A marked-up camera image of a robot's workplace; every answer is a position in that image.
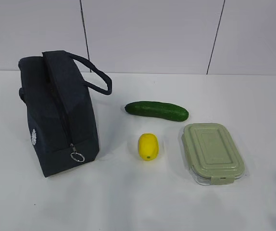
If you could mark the yellow lemon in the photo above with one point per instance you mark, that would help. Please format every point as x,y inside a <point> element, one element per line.
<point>148,146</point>

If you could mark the green cucumber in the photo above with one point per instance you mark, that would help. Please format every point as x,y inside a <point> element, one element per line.
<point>167,111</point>

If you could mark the dark blue lunch bag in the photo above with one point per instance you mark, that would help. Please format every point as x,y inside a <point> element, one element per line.
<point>55,89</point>

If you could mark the glass container with green lid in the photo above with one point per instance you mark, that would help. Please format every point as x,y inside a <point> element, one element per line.
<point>211,154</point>

